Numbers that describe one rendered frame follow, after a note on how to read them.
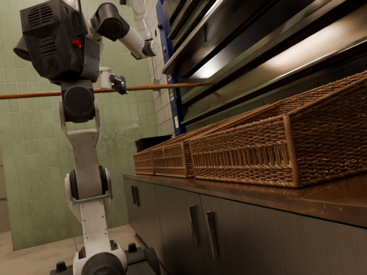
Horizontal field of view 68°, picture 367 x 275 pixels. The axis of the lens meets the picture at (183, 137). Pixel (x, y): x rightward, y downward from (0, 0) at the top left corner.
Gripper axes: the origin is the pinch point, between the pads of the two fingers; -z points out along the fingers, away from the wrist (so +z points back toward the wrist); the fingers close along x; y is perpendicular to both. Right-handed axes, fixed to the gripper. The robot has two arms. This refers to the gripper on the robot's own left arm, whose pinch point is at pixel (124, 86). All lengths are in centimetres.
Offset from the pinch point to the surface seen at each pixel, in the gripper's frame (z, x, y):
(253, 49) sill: 23, 4, 84
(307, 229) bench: 116, 68, 82
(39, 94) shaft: 24, 0, -47
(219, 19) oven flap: 17, -19, 70
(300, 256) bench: 113, 73, 80
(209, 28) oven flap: 9, -19, 63
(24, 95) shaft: 28, 0, -54
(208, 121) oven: -30, 31, 47
